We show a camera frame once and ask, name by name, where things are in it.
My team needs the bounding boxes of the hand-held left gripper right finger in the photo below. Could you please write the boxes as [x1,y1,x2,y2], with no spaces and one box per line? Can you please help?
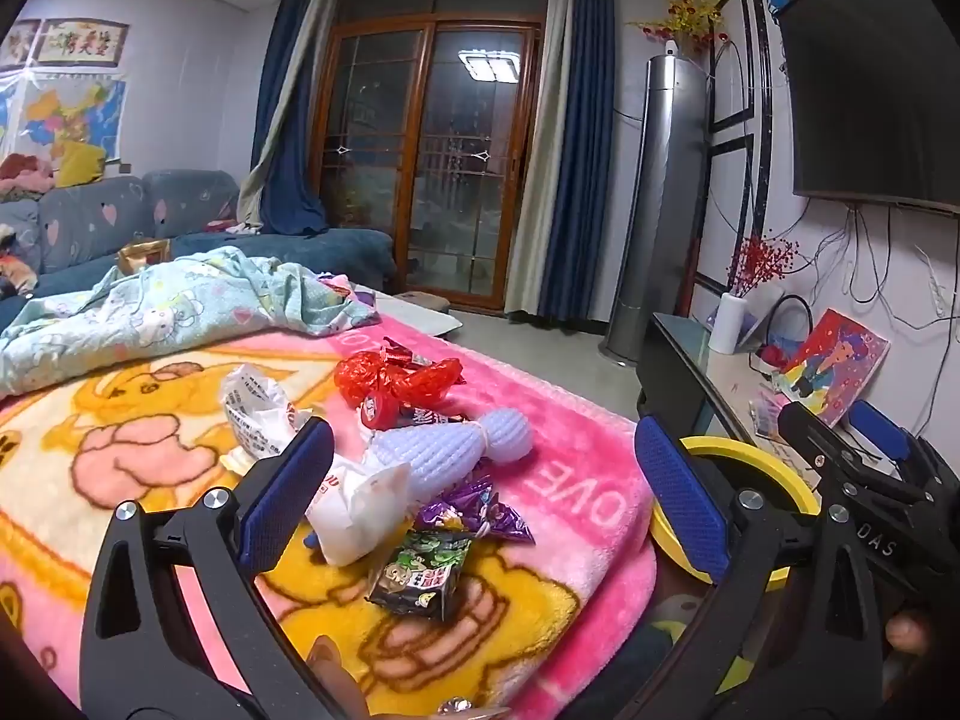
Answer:
[634,414,893,720]

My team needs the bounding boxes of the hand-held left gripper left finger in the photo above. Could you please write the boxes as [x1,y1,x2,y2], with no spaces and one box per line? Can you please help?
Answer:
[79,416,353,720]

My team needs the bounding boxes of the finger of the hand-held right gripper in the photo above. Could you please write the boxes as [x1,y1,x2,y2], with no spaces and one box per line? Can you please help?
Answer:
[853,399,959,494]
[776,399,857,487]

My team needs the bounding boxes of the yellow rimmed black bin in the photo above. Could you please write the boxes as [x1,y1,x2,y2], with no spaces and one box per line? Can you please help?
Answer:
[646,435,822,590]

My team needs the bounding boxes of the white printed plastic bag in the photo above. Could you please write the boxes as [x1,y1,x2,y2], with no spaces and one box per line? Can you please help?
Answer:
[220,364,312,466]

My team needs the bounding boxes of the black green snack packet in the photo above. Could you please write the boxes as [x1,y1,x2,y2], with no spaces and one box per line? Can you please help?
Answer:
[366,529,473,620]

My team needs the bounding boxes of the purple snack wrapper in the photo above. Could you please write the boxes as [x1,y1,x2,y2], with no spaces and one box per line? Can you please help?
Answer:
[415,476,535,547]

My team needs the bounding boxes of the red plastic bag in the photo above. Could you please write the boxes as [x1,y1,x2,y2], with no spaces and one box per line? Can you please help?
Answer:
[334,355,466,413]

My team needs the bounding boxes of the red candy wrapper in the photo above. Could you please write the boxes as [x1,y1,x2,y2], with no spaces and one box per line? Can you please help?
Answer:
[381,336,434,370]

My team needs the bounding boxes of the person's right hand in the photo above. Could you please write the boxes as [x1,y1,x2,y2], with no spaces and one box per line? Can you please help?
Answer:
[887,611,935,653]

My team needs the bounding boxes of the bead organizer box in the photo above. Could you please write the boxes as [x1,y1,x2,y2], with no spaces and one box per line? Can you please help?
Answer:
[748,392,790,441]

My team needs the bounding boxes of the colourful figure painting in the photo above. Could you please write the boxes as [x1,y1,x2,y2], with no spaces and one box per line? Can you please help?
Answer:
[772,307,891,428]

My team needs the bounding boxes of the long television cabinet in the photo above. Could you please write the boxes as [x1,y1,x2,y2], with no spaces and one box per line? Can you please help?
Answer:
[636,311,826,481]

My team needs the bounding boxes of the pink printed blanket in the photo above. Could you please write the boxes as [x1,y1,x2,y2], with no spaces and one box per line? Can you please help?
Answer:
[0,277,661,720]

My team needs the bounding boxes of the white ribbed vase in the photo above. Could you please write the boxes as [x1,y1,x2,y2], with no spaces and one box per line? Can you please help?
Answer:
[707,292,745,356]

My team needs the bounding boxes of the red berry branches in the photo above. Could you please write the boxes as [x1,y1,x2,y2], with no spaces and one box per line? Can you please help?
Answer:
[727,235,800,299]

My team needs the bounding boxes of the light blue printed blanket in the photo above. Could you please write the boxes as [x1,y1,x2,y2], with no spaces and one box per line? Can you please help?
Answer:
[0,246,380,398]

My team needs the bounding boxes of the white top coffee table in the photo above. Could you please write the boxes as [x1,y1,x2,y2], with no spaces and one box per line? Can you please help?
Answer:
[375,294,464,340]

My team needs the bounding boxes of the silver tower air conditioner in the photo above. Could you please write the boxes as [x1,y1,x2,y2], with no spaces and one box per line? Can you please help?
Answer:
[598,52,710,368]

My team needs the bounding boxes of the brown gift bag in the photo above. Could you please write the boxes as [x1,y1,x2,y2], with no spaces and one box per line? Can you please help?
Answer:
[116,238,173,275]

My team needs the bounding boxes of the blue beige curtain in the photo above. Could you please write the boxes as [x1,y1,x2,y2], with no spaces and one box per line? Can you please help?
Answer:
[238,0,338,237]
[504,0,623,320]

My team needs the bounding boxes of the wooden glass sliding door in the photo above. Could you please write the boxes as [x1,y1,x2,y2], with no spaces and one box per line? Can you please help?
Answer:
[307,0,552,312]

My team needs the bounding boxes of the yellow pillow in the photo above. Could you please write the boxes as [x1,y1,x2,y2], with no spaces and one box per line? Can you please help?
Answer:
[54,139,107,188]

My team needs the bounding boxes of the pile of red clothes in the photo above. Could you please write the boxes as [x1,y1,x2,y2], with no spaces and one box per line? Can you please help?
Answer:
[0,154,57,201]

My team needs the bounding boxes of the yellow red artificial flowers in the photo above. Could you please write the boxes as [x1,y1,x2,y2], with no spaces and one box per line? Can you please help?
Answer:
[630,0,732,61]

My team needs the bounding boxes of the framed calligraphy picture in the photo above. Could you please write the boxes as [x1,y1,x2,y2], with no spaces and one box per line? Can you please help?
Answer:
[36,19,130,67]

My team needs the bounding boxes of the black handle basket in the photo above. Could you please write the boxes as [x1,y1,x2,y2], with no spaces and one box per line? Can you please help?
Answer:
[756,292,815,377]

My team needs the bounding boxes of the bundle of black wall cables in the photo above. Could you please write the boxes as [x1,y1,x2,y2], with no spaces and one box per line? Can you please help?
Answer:
[806,202,935,335]

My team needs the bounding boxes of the black wall television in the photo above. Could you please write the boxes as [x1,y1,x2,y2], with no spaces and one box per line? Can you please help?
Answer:
[772,0,960,211]

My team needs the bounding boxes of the wall map poster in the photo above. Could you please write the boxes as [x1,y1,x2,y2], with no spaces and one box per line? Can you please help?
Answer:
[0,79,127,166]

